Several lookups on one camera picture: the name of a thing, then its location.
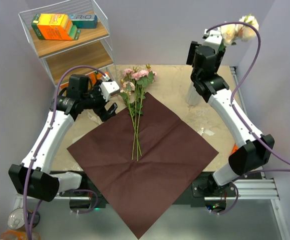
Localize white ribbed vase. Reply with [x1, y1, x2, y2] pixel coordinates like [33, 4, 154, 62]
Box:
[186, 83, 202, 106]

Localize white wire wooden shelf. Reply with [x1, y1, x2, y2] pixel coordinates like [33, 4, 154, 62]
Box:
[18, 0, 117, 85]

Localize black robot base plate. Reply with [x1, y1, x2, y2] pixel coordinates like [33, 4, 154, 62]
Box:
[57, 170, 238, 211]

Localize metal tin can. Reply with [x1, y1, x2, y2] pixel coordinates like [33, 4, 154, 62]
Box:
[7, 208, 40, 232]

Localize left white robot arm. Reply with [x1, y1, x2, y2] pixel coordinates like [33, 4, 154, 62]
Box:
[8, 74, 120, 202]

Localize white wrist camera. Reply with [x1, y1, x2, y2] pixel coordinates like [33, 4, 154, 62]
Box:
[202, 28, 223, 54]
[100, 81, 120, 102]

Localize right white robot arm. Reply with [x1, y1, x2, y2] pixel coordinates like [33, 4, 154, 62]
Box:
[186, 41, 275, 197]

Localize red wrapping paper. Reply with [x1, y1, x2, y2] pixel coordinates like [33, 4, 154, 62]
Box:
[68, 93, 218, 238]

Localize orange razor package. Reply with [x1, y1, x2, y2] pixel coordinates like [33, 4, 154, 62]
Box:
[231, 144, 238, 154]

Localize cream white flower stem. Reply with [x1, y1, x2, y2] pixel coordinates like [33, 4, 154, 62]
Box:
[217, 14, 259, 52]

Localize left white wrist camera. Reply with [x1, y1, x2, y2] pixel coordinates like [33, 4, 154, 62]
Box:
[100, 81, 120, 102]

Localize orange blister pack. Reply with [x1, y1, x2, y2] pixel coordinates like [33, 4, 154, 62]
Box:
[96, 72, 110, 82]

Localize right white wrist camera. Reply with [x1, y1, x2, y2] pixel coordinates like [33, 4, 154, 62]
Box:
[202, 28, 223, 54]

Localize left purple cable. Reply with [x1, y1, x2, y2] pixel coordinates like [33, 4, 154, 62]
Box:
[22, 65, 110, 240]

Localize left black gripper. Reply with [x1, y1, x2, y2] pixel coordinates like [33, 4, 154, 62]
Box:
[81, 79, 117, 121]

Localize pink flower bunch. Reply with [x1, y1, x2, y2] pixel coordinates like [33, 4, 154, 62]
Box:
[119, 64, 157, 161]

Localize teal box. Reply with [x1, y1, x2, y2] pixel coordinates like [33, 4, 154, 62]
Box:
[68, 13, 98, 29]

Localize orange sponge pack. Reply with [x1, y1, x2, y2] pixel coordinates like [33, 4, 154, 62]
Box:
[31, 13, 80, 41]

